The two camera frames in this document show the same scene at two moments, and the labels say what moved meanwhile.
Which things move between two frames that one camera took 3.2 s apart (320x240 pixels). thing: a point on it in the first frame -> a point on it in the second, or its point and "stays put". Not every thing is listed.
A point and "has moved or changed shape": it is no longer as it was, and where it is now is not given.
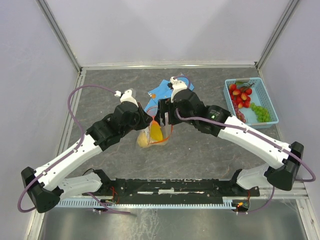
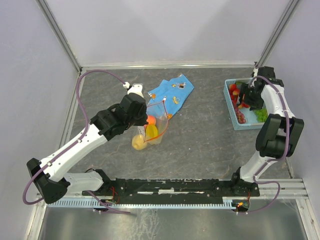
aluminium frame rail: (226, 66) stays put
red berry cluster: (241, 96) stays put
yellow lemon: (142, 140) has moved or changed shape
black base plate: (227, 188) stays put
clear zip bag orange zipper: (156, 133) has moved or changed shape
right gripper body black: (165, 105) -> (250, 97)
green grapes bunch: (262, 114) stays put
